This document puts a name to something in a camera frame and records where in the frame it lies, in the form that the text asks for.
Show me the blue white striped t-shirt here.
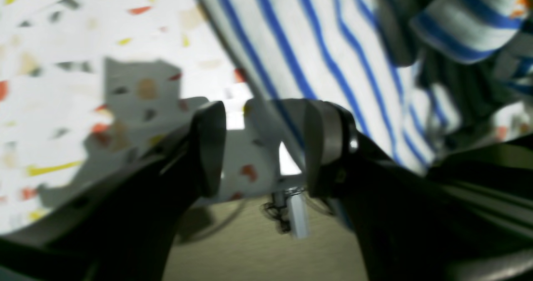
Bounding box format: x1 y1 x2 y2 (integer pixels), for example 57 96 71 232
199 0 532 174

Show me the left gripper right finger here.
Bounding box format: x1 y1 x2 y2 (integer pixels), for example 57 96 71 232
304 99 533 281

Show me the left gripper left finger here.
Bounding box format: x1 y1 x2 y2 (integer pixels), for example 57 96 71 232
1 101 227 281

